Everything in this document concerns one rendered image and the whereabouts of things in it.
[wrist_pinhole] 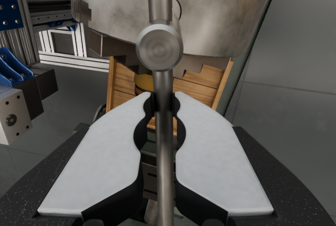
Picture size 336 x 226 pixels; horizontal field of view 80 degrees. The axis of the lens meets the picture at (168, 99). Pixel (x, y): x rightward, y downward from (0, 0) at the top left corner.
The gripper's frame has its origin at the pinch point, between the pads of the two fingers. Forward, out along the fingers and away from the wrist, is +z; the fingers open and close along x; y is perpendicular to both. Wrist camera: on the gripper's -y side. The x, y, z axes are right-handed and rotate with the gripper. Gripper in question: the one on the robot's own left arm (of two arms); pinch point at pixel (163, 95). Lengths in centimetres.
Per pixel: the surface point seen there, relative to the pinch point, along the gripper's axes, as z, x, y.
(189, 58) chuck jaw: 25.5, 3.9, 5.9
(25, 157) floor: 163, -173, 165
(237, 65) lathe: 77, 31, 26
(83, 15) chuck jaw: 19.1, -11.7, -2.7
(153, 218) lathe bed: 49, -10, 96
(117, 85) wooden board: 51, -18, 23
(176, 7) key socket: 13.5, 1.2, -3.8
